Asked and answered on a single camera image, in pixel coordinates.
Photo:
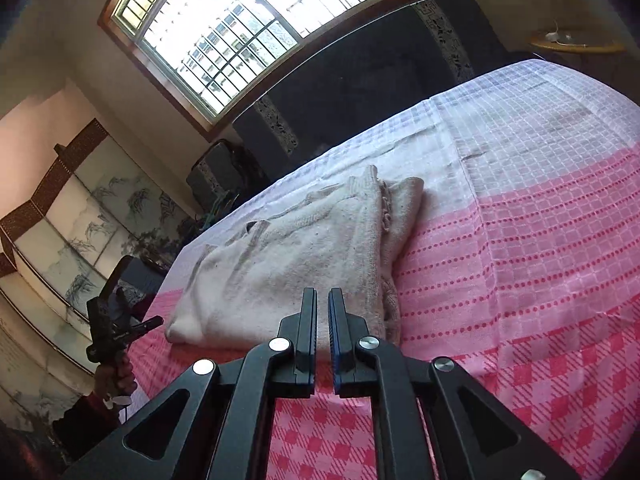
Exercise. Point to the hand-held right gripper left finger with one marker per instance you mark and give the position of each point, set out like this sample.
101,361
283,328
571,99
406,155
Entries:
300,340

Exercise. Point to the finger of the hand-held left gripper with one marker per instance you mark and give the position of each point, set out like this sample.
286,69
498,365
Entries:
147,323

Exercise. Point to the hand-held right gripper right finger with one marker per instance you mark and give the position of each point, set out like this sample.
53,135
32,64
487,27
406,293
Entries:
336,340

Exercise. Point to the beige knitted sweater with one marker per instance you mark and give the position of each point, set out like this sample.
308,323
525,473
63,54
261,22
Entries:
300,245

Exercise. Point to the person's left forearm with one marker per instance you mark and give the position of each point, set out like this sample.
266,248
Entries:
85,422

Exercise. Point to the person's left hand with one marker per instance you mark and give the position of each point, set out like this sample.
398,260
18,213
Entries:
102,382

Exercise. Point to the painted folding screen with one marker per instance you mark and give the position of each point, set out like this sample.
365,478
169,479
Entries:
75,220

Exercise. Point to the dark blue cushioned chair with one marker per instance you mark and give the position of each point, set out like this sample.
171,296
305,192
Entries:
217,175

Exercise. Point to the pink checked bedsheet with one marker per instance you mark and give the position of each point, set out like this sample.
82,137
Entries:
525,210

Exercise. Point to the dark upholstered headboard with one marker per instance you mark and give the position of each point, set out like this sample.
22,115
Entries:
380,60

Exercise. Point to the small white object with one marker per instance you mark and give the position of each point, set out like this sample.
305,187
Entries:
555,35

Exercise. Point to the round wooden side table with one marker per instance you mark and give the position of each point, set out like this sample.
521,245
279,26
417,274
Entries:
580,47

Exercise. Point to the barred window with wooden frame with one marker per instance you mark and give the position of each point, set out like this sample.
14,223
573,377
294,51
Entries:
240,25

